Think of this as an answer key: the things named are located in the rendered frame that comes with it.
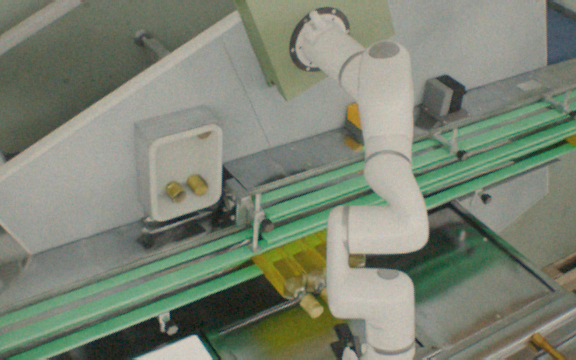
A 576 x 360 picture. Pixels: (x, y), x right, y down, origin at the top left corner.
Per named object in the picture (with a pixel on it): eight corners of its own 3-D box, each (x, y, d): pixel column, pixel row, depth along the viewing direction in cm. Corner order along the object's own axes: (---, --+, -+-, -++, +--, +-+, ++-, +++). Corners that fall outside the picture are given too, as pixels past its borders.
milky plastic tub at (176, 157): (138, 203, 169) (153, 224, 164) (133, 122, 156) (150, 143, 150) (204, 182, 178) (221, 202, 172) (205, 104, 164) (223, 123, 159)
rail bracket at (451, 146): (424, 138, 197) (458, 163, 188) (429, 115, 193) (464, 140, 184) (435, 134, 199) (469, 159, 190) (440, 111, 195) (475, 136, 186)
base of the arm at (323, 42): (279, 31, 154) (316, 63, 144) (324, -8, 154) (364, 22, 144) (310, 75, 165) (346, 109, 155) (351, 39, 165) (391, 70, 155)
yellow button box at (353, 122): (343, 125, 195) (360, 139, 191) (347, 102, 191) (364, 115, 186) (364, 119, 199) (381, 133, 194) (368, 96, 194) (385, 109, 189)
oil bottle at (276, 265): (242, 249, 180) (288, 305, 166) (243, 232, 176) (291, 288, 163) (261, 243, 182) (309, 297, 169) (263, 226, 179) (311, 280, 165)
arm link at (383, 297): (414, 300, 136) (335, 299, 138) (412, 197, 128) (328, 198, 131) (414, 351, 121) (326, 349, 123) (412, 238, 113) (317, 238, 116)
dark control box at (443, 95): (420, 103, 208) (439, 117, 203) (425, 78, 204) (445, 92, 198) (441, 96, 212) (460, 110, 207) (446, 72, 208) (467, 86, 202)
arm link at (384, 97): (363, 184, 134) (353, 119, 122) (368, 100, 150) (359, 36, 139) (416, 182, 132) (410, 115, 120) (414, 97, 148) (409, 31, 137)
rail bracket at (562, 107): (536, 100, 219) (571, 122, 210) (543, 79, 215) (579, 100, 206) (545, 97, 221) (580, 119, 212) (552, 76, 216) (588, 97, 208)
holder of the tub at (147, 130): (139, 218, 173) (153, 238, 168) (133, 122, 156) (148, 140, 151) (203, 198, 181) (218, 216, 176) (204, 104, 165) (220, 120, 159)
